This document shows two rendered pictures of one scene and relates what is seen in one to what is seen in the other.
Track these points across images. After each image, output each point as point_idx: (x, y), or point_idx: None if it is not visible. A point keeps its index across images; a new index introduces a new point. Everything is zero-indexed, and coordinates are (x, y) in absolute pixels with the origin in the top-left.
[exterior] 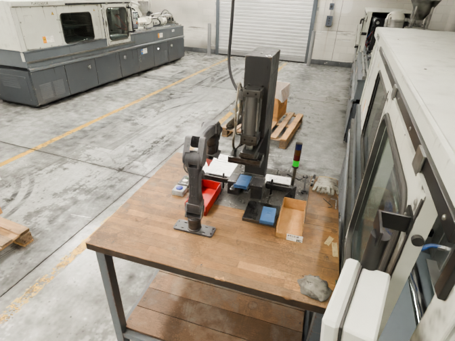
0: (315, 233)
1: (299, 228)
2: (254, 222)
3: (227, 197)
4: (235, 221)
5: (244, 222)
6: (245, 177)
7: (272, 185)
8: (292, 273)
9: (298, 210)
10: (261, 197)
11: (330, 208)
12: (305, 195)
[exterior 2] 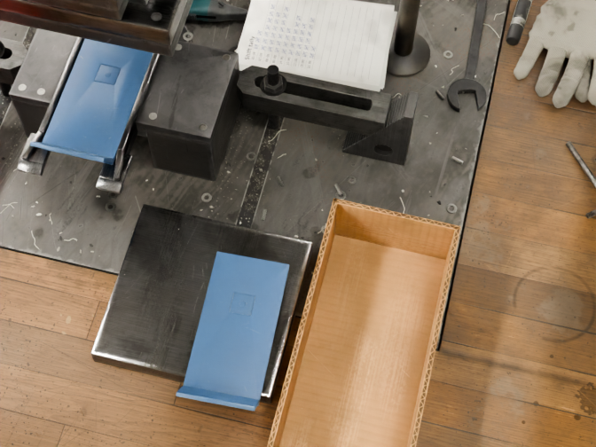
0: (488, 427)
1: (406, 402)
2: (163, 377)
3: (25, 173)
4: (56, 372)
5: (105, 380)
6: (115, 57)
7: (275, 103)
8: None
9: (414, 257)
10: (219, 167)
11: (594, 222)
12: (472, 119)
